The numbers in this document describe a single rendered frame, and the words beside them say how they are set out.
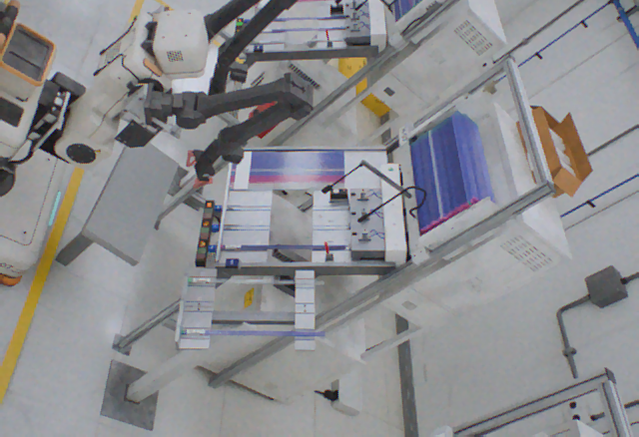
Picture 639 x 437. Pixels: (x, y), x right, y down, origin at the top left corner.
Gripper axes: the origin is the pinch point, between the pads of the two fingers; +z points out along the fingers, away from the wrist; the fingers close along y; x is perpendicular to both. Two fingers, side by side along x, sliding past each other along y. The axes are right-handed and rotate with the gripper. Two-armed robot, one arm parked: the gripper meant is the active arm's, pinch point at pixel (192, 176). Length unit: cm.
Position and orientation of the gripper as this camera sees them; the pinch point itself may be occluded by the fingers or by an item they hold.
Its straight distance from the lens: 264.2
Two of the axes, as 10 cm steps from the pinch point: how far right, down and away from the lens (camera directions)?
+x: -7.2, -0.7, -6.9
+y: -3.4, -8.3, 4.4
